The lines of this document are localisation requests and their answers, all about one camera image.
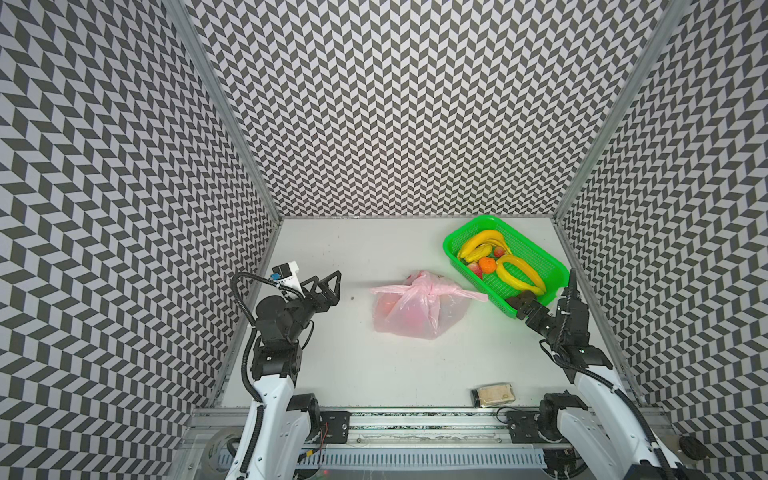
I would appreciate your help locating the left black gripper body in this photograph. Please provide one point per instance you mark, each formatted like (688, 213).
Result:
(311, 304)

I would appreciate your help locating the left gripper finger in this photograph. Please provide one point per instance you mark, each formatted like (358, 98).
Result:
(331, 287)
(309, 286)

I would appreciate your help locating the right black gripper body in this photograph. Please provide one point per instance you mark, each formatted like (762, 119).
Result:
(537, 315)

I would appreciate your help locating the orange fake tangerine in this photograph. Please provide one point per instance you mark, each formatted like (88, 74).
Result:
(487, 265)

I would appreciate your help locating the pink printed plastic bag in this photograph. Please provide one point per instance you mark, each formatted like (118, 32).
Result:
(425, 306)

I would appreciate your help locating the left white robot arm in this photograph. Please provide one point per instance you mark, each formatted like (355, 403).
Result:
(283, 429)

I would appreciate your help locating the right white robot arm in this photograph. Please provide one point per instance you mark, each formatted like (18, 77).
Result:
(602, 423)

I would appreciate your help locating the yellow fake banana bunch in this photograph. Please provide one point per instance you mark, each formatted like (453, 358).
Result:
(482, 245)

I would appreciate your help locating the green plastic basket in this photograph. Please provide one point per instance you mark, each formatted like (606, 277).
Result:
(553, 273)

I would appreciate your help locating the tan sponge in wrapper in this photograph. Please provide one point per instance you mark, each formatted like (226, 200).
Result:
(493, 395)

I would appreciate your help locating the clear tape roll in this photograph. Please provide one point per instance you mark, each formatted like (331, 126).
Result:
(216, 459)

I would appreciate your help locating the black round knob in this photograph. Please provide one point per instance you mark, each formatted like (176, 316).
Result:
(693, 448)

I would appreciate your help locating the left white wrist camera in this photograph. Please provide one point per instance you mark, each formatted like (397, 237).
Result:
(285, 276)

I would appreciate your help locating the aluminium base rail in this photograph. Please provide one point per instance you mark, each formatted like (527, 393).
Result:
(381, 442)

